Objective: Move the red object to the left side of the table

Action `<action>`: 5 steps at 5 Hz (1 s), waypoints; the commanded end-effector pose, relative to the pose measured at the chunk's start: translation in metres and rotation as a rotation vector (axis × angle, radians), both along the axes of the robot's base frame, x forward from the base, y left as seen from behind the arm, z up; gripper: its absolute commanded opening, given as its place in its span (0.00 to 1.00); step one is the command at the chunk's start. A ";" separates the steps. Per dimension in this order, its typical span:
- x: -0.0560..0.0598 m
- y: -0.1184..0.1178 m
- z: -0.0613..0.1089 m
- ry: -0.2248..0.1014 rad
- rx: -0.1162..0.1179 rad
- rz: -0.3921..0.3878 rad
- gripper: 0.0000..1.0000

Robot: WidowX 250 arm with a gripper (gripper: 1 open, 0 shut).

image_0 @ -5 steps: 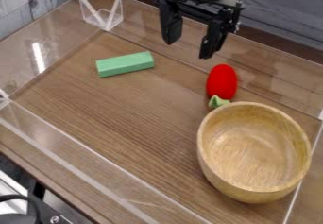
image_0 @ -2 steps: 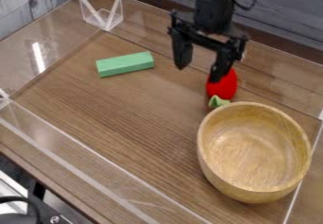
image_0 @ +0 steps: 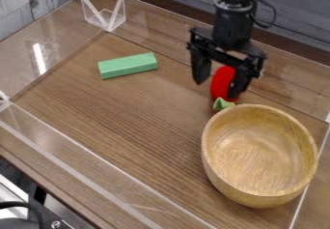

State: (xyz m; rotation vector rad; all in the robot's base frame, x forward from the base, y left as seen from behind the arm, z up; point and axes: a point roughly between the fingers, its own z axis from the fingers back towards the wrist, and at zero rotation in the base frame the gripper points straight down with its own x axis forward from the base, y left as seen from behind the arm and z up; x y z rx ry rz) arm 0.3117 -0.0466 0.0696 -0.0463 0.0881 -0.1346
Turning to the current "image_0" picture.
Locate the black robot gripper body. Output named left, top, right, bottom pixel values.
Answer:
left=186, top=27, right=268, bottom=78

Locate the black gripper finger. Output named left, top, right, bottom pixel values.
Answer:
left=227, top=67, right=248, bottom=99
left=191, top=47, right=211, bottom=84

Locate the red plush strawberry toy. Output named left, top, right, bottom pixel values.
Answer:
left=209, top=66, right=237, bottom=111

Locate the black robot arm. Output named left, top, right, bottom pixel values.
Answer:
left=186, top=0, right=268, bottom=100

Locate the green rectangular block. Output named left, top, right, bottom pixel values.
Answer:
left=97, top=52, right=157, bottom=79

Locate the wooden bowl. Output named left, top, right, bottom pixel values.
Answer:
left=201, top=103, right=317, bottom=208

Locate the clear acrylic corner bracket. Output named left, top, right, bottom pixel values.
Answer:
left=81, top=0, right=126, bottom=32

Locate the clear acrylic barrier wall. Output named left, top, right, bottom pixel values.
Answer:
left=0, top=0, right=330, bottom=229

